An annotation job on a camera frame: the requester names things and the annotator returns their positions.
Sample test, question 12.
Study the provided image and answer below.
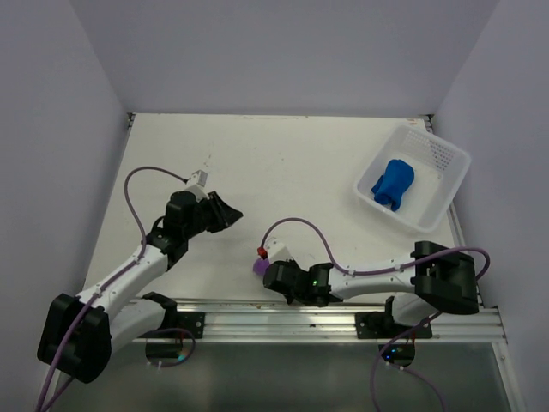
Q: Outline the purple towel black trim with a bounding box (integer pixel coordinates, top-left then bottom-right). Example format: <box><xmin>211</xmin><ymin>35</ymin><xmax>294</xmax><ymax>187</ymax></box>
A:
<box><xmin>252</xmin><ymin>258</ymin><xmax>270</xmax><ymax>276</ymax></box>

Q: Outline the blue towel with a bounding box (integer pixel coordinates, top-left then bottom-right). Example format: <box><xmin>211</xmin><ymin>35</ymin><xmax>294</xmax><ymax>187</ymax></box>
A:
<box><xmin>371</xmin><ymin>159</ymin><xmax>415</xmax><ymax>212</ymax></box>

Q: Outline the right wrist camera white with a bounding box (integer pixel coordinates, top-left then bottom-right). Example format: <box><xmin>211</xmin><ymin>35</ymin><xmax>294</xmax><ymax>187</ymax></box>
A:
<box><xmin>256</xmin><ymin>239</ymin><xmax>292</xmax><ymax>263</ymax></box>

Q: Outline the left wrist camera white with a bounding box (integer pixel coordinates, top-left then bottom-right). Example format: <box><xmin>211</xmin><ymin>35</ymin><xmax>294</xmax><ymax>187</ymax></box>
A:
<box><xmin>184</xmin><ymin>170</ymin><xmax>208</xmax><ymax>202</ymax></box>

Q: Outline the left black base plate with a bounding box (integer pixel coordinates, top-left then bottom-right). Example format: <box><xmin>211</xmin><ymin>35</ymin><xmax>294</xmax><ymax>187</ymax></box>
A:
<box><xmin>177</xmin><ymin>312</ymin><xmax>205</xmax><ymax>339</ymax></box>

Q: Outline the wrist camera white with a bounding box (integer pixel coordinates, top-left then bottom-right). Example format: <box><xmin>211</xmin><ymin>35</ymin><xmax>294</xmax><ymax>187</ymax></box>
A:
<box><xmin>256</xmin><ymin>239</ymin><xmax>292</xmax><ymax>263</ymax></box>
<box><xmin>184</xmin><ymin>170</ymin><xmax>208</xmax><ymax>202</ymax></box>

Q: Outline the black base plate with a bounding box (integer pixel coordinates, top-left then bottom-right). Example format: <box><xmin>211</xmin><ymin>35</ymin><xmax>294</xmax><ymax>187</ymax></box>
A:
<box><xmin>354</xmin><ymin>312</ymin><xmax>411</xmax><ymax>339</ymax></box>
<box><xmin>177</xmin><ymin>312</ymin><xmax>205</xmax><ymax>339</ymax></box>

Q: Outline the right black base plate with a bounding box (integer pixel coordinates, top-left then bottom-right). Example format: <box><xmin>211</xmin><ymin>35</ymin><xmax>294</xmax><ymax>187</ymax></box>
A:
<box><xmin>354</xmin><ymin>312</ymin><xmax>411</xmax><ymax>339</ymax></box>

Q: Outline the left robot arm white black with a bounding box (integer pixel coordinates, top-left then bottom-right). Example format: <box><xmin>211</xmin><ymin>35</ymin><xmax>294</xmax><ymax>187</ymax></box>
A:
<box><xmin>37</xmin><ymin>191</ymin><xmax>244</xmax><ymax>383</ymax></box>

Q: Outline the white plastic basket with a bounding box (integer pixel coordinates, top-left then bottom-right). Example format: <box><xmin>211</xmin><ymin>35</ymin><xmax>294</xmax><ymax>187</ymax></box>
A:
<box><xmin>353</xmin><ymin>124</ymin><xmax>471</xmax><ymax>233</ymax></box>

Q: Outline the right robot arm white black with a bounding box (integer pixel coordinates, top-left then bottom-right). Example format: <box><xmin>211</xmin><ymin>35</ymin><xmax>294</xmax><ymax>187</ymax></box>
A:
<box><xmin>253</xmin><ymin>239</ymin><xmax>479</xmax><ymax>337</ymax></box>

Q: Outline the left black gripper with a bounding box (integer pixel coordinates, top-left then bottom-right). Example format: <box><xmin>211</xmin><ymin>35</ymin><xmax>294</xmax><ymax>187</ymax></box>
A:
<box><xmin>184</xmin><ymin>191</ymin><xmax>242</xmax><ymax>239</ymax></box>

